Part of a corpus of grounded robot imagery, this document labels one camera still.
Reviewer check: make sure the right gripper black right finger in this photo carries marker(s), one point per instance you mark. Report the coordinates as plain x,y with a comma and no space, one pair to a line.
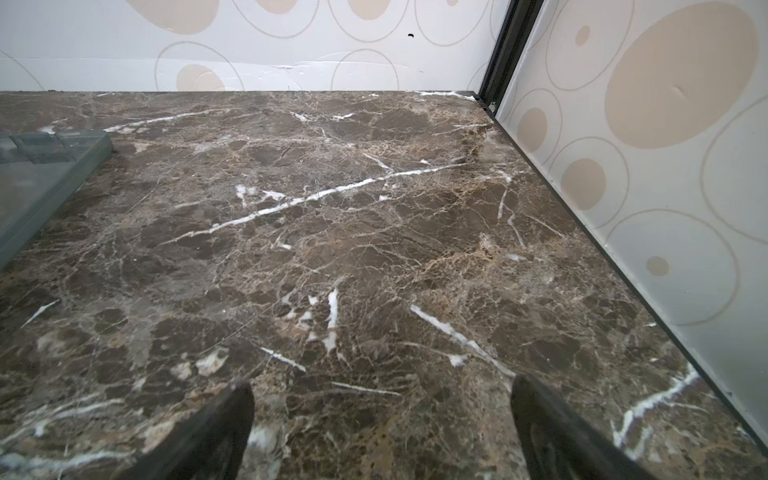
557,443

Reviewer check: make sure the clear plastic compartment box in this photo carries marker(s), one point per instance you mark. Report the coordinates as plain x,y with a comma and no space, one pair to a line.
39,172

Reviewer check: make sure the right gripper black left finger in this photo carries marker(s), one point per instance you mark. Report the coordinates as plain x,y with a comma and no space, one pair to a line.
208,445

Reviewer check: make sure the black corner frame post right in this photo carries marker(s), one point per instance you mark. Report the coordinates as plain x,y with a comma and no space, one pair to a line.
519,21

